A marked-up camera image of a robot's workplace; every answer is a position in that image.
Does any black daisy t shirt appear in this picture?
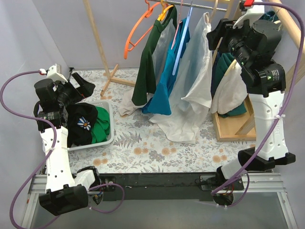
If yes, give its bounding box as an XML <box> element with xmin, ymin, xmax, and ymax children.
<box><xmin>67</xmin><ymin>103</ymin><xmax>98</xmax><ymax>147</ymax></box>

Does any beige wooden hanger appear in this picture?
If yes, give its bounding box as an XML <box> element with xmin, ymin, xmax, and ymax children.
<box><xmin>208</xmin><ymin>0</ymin><xmax>218</xmax><ymax>24</ymax></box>

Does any light blue hanger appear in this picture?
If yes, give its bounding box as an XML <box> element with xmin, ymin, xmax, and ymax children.
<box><xmin>172</xmin><ymin>1</ymin><xmax>193</xmax><ymax>75</ymax></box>

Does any bright green t shirt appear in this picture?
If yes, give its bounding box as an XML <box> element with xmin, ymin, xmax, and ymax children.
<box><xmin>91</xmin><ymin>106</ymin><xmax>110</xmax><ymax>144</ymax></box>

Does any orange plastic hanger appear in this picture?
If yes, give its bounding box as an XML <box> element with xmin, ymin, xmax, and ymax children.
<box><xmin>123</xmin><ymin>0</ymin><xmax>169</xmax><ymax>60</ymax></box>

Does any white t shirt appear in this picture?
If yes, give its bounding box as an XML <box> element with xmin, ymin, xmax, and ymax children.
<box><xmin>150</xmin><ymin>12</ymin><xmax>212</xmax><ymax>144</ymax></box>

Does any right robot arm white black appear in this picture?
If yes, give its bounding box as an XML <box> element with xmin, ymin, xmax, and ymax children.
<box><xmin>207</xmin><ymin>19</ymin><xmax>296</xmax><ymax>190</ymax></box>

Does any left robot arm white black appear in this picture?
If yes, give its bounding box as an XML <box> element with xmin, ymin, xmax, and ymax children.
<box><xmin>33</xmin><ymin>72</ymin><xmax>102</xmax><ymax>216</ymax></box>

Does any cream plastic hanger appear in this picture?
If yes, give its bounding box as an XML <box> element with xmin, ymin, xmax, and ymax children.
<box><xmin>224</xmin><ymin>20</ymin><xmax>282</xmax><ymax>77</ymax></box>

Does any yellow plastic hanger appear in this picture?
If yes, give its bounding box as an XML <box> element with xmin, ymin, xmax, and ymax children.
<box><xmin>157</xmin><ymin>0</ymin><xmax>173</xmax><ymax>21</ymax></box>

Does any dark green raglan shirt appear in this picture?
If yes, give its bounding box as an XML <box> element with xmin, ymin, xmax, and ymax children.
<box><xmin>132</xmin><ymin>5</ymin><xmax>177</xmax><ymax>106</ymax></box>

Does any teal blue t shirt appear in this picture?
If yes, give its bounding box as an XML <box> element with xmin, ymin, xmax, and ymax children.
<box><xmin>142</xmin><ymin>19</ymin><xmax>188</xmax><ymax>115</ymax></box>

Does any white plastic laundry basket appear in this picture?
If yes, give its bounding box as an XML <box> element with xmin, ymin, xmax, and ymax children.
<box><xmin>68</xmin><ymin>100</ymin><xmax>115</xmax><ymax>151</ymax></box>

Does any teal green garment right rack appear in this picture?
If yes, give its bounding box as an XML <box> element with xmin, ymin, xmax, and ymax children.
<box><xmin>207</xmin><ymin>19</ymin><xmax>285</xmax><ymax>118</ymax></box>

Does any metal hanging rod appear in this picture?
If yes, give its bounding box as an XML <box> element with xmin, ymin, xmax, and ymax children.
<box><xmin>163</xmin><ymin>0</ymin><xmax>234</xmax><ymax>12</ymax></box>

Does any white garment right rack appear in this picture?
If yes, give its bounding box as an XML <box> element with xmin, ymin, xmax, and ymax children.
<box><xmin>210</xmin><ymin>64</ymin><xmax>247</xmax><ymax>117</ymax></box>

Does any floral table cloth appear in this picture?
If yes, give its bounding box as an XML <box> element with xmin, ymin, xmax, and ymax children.
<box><xmin>68</xmin><ymin>70</ymin><xmax>255</xmax><ymax>173</ymax></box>

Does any wooden clothes rack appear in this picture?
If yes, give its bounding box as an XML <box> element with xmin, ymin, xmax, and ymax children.
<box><xmin>83</xmin><ymin>0</ymin><xmax>305</xmax><ymax>142</ymax></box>

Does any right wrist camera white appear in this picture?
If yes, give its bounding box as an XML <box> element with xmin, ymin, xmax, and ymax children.
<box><xmin>233</xmin><ymin>0</ymin><xmax>265</xmax><ymax>29</ymax></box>

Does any pink wire hanger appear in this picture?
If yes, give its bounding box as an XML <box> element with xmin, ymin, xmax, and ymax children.
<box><xmin>171</xmin><ymin>0</ymin><xmax>183</xmax><ymax>50</ymax></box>

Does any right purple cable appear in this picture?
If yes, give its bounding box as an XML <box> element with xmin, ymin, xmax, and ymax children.
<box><xmin>211</xmin><ymin>0</ymin><xmax>305</xmax><ymax>208</ymax></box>

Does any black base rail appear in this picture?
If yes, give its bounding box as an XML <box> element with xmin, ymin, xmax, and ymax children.
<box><xmin>82</xmin><ymin>172</ymin><xmax>244</xmax><ymax>202</ymax></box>

